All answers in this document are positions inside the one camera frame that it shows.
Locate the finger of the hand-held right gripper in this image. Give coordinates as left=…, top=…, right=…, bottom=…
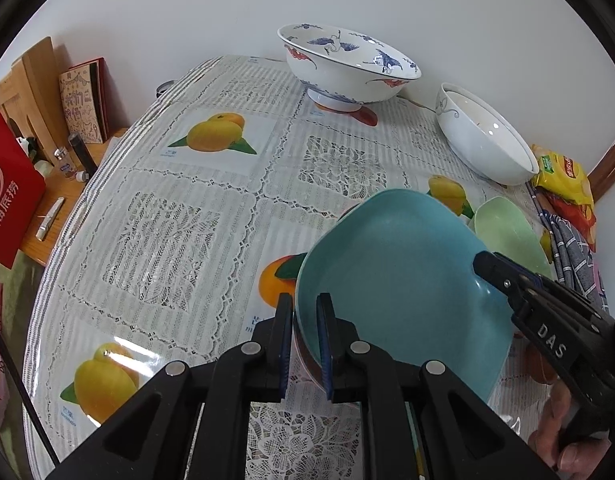
left=472, top=251, right=543, bottom=306

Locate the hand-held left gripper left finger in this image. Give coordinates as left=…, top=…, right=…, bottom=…
left=48, top=292, right=294, bottom=480

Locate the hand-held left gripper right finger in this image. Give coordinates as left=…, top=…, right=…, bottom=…
left=315, top=292, right=558, bottom=480

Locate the teal plate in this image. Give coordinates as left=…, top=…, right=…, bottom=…
left=294, top=188, right=515, bottom=406

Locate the person's right hand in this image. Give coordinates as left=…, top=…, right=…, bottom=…
left=530, top=385, right=595, bottom=480

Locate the light green dish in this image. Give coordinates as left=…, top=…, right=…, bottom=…
left=474, top=197, right=553, bottom=278

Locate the grey checked cloth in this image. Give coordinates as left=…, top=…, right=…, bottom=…
left=540, top=212, right=611, bottom=313

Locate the red chips bag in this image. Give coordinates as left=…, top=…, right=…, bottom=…
left=535, top=187, right=598, bottom=253

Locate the yellow chips bag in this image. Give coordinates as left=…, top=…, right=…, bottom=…
left=531, top=144, right=595, bottom=206

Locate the white bowl grey scroll pattern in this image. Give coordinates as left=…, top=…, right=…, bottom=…
left=435, top=82, right=539, bottom=187

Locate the fruit print lace tablecloth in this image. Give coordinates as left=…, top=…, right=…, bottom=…
left=28, top=55, right=613, bottom=480

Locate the wooden side table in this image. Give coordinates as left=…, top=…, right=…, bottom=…
left=0, top=127, right=128, bottom=267

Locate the white pen-shaped tool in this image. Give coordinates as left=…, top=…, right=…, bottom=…
left=36, top=197, right=66, bottom=241

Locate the blue crane pattern bowl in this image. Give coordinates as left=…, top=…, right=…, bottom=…
left=278, top=23, right=422, bottom=113

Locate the thin black rod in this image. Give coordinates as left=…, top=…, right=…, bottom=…
left=0, top=305, right=61, bottom=466

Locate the black bottle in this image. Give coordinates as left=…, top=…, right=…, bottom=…
left=68, top=132, right=97, bottom=175

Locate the red cover notebook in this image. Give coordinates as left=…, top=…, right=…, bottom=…
left=58, top=57, right=110, bottom=144

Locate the red paper bag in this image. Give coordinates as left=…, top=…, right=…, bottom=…
left=0, top=105, right=47, bottom=269

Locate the wooden stand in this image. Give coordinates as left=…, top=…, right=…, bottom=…
left=0, top=36, right=71, bottom=166

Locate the wooden door frame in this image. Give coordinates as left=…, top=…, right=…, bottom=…
left=587, top=122, right=615, bottom=208

